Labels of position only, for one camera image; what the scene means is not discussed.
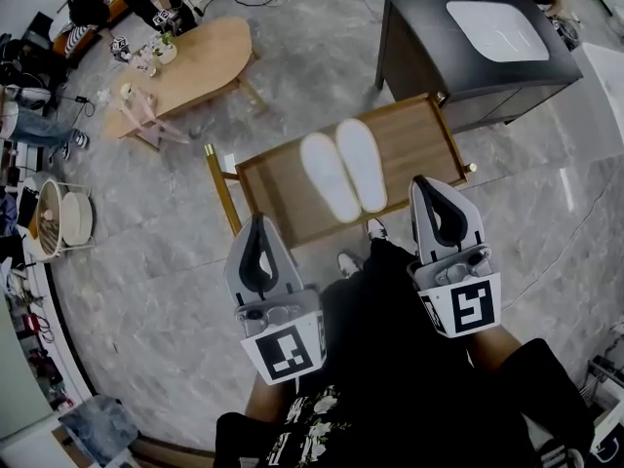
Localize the white curved counter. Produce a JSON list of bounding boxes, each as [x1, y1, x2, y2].
[[0, 241, 98, 457]]

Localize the black bag pile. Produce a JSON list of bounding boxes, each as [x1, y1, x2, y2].
[[0, 31, 69, 97]]

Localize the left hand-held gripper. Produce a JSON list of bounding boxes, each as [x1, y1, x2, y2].
[[223, 214, 328, 387]]

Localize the oval wooden coffee table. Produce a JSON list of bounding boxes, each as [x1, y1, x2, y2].
[[104, 16, 267, 153]]

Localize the pink ribbon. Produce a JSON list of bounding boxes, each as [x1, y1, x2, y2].
[[119, 88, 191, 146]]

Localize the person's black trousers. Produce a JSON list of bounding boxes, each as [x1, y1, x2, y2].
[[319, 239, 469, 409]]

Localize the white insole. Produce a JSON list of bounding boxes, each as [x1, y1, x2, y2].
[[334, 117, 390, 214]]

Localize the striped cushion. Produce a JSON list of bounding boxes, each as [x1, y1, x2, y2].
[[65, 22, 98, 51]]

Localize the white sink basin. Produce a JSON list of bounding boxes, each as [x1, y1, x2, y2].
[[446, 0, 551, 63]]

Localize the orange sofa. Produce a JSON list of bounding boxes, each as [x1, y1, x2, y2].
[[51, 0, 133, 58]]

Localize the white flower pot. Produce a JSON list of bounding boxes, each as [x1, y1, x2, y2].
[[145, 31, 179, 66]]

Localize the person's left forearm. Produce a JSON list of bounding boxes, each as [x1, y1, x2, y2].
[[243, 372, 298, 426]]

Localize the grey blue marbled panel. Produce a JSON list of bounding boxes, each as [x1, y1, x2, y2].
[[58, 395, 140, 468]]

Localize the person's right forearm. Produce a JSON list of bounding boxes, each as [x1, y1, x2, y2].
[[465, 327, 526, 374]]

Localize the person's left white sneaker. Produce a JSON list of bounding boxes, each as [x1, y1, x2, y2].
[[336, 251, 365, 278]]

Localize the wooden shelf cart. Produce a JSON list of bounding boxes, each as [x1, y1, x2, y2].
[[203, 91, 478, 262]]

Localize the person's right white sneaker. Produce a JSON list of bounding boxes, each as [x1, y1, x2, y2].
[[365, 217, 390, 243]]

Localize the person's white sneaker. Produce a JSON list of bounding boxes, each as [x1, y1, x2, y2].
[[365, 217, 390, 243], [336, 251, 365, 278]]

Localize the dark sink cabinet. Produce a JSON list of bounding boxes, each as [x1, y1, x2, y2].
[[373, 0, 585, 134]]

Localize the person's black printed shirt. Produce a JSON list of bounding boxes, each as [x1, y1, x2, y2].
[[214, 338, 596, 468]]

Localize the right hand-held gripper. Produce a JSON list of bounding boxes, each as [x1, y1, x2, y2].
[[407, 175, 503, 339]]

